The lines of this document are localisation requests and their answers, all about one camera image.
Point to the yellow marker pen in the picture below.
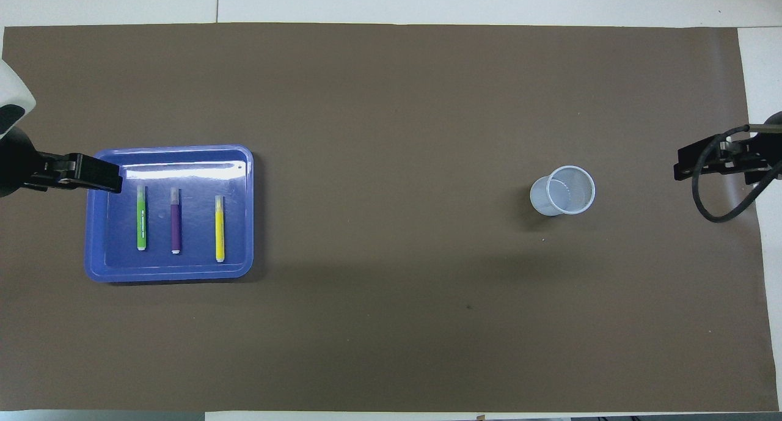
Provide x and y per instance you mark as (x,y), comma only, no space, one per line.
(220,231)

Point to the blue plastic tray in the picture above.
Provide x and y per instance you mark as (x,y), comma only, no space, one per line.
(195,268)

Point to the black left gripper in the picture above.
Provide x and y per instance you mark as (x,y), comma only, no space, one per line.
(15,164)

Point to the purple marker pen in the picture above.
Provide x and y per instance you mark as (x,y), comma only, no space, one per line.
(176,222)

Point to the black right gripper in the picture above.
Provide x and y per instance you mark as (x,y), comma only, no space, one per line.
(774,152)

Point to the green marker pen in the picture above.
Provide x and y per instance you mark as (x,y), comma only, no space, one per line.
(142,219)

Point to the brown table mat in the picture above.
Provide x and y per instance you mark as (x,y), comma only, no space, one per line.
(391,103)

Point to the translucent plastic cup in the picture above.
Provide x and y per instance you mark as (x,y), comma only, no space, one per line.
(540,201)

